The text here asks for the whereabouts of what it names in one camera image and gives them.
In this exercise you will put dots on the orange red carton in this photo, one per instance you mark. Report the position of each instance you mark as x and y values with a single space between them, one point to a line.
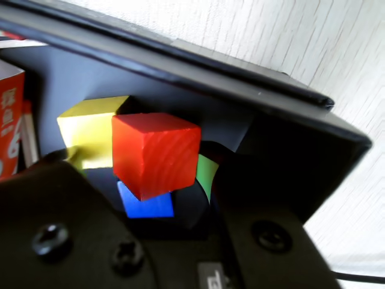
10 126

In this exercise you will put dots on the red wooden cube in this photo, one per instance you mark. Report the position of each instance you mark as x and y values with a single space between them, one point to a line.
156 153

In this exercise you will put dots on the yellow wooden cube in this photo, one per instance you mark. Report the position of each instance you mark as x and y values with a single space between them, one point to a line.
87 132

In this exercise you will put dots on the white stick with red tip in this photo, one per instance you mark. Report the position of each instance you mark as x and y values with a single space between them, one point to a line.
24 43

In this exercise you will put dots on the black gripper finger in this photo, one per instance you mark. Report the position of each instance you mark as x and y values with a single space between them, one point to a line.
60 225
264 241

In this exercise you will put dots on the black cardboard box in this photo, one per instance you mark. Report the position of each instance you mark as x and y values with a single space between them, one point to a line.
180 90

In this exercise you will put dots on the blue wooden cube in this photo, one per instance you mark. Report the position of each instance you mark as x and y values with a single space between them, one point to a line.
147 207

